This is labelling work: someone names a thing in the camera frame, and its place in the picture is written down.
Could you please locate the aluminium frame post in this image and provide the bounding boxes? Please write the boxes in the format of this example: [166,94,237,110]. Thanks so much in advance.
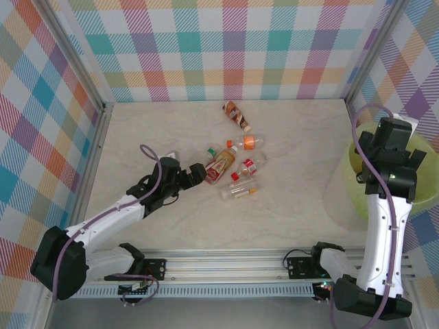
[342,0,408,103]
[40,0,106,112]

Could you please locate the grey metal panel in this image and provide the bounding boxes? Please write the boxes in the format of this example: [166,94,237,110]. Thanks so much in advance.
[44,296,412,329]

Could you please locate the circuit board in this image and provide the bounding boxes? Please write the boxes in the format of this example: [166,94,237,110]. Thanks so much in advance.
[117,281,152,297]
[313,280,336,296]

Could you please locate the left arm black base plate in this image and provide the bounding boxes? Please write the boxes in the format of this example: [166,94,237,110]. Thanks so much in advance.
[104,257,168,282]

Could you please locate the right circuit board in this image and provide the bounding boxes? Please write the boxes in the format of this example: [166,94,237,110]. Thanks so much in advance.
[313,280,336,296]

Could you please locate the left circuit board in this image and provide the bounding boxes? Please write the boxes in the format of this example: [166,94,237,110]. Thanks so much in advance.
[117,281,152,297]

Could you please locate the perforated cable duct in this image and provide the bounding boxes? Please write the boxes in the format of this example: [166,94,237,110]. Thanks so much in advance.
[77,286,316,298]

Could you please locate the clear bottle white orange label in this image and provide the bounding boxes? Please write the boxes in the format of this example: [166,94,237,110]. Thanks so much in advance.
[219,180,261,202]

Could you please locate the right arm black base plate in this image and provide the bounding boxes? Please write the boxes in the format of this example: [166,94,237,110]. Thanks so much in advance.
[286,256,330,280]

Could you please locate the red gold tea bottle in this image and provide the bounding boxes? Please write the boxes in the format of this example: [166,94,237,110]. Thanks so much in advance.
[204,145,240,186]

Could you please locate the clear bottle red label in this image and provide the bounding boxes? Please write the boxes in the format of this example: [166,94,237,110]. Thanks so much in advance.
[230,152,268,182]

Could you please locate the aluminium side rail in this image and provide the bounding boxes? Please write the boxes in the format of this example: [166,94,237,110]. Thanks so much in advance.
[61,101,116,241]
[344,99,360,135]

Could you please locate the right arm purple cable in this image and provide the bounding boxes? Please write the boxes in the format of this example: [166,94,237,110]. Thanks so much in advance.
[329,103,401,329]

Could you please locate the clear bottle green cap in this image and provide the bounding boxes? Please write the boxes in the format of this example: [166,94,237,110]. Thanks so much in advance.
[206,143,223,161]

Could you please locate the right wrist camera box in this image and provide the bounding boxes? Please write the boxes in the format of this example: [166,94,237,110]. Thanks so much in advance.
[392,114,420,135]

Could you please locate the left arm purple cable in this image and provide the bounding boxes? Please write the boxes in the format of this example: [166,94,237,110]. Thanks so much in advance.
[53,143,162,308]

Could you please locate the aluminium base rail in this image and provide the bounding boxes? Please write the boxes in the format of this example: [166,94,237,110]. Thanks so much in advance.
[68,246,416,284]

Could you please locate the brown chocolate drink bottle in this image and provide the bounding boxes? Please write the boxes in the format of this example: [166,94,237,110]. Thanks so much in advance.
[221,100,254,134]

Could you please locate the green translucent bin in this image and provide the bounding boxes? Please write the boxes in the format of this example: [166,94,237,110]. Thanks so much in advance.
[324,118,439,226]

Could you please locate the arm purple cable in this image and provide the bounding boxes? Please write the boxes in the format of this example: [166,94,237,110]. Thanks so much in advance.
[329,103,401,329]
[53,143,162,308]

